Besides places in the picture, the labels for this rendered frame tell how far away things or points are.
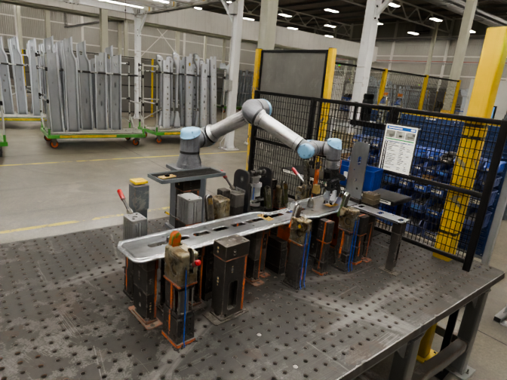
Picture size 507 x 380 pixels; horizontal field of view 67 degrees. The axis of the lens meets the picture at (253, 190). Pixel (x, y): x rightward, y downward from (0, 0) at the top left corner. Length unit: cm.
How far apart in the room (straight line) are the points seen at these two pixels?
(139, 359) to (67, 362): 23
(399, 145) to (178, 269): 167
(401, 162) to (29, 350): 211
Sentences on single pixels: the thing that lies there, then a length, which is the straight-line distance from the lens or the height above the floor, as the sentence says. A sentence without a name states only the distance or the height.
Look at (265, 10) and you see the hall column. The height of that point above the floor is 318.
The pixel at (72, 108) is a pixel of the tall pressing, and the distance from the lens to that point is 854.
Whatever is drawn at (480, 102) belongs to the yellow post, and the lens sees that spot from 240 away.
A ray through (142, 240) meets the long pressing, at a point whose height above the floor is 100.
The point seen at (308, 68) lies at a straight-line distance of 429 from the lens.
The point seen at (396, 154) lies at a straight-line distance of 254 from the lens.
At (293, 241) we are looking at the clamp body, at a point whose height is 93.
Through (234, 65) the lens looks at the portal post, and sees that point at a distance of 881.
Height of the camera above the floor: 164
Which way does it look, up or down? 16 degrees down
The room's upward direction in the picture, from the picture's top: 5 degrees clockwise
